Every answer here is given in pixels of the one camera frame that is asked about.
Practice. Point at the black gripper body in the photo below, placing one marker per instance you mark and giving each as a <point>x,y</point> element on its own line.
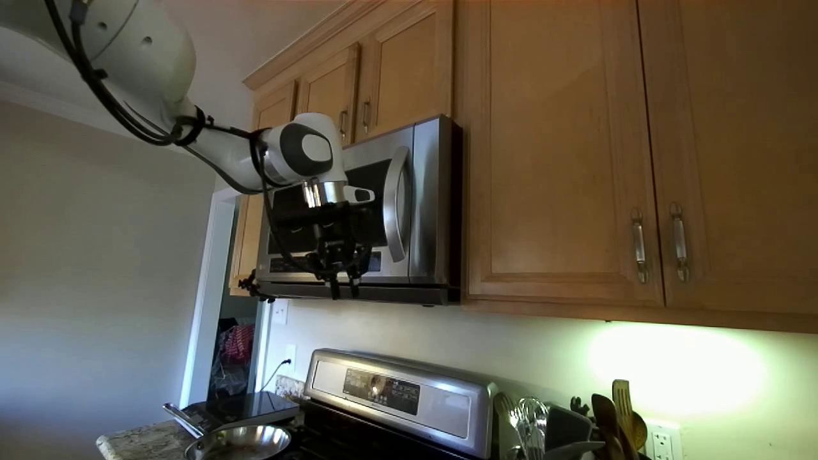
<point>334,227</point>

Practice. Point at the stainless steel microwave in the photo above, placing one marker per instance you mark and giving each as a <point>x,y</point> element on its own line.
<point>425,213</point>

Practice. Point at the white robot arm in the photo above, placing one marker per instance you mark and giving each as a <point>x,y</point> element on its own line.
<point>129,41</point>

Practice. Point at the pink hanging cloth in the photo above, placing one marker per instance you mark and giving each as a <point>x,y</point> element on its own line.
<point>237,347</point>

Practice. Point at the stainless steel stove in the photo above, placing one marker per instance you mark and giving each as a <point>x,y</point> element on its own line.
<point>409,398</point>

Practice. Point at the small wooden cabinet door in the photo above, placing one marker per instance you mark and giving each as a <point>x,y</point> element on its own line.
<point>274,107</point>
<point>329,91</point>
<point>409,68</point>

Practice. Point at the steel frying pan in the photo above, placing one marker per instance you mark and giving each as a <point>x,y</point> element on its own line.
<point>247,441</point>

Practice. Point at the metal kitchen utensil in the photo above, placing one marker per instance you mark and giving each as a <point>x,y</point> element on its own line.
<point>527,426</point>

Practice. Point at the large wooden cabinet door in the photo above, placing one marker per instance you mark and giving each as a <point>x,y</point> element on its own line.
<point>554,155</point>
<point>743,155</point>

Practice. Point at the black utensil holder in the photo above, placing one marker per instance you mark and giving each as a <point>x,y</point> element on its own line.
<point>570,436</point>

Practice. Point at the dark wooden spoon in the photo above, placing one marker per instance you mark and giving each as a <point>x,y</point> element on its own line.
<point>605,418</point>

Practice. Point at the light wooden spatula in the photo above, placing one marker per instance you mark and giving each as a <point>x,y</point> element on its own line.
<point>623,409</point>

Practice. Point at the white door frame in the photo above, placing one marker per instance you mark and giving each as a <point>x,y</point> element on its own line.
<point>205,298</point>

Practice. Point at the white wall outlet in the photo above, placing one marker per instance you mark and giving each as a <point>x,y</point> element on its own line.
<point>664,441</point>

